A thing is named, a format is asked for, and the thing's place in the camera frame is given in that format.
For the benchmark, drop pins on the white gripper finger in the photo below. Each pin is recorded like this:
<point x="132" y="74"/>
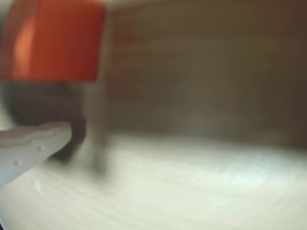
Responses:
<point x="26" y="148"/>

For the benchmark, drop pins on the orange cube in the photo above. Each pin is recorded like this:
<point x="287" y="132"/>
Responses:
<point x="60" y="40"/>

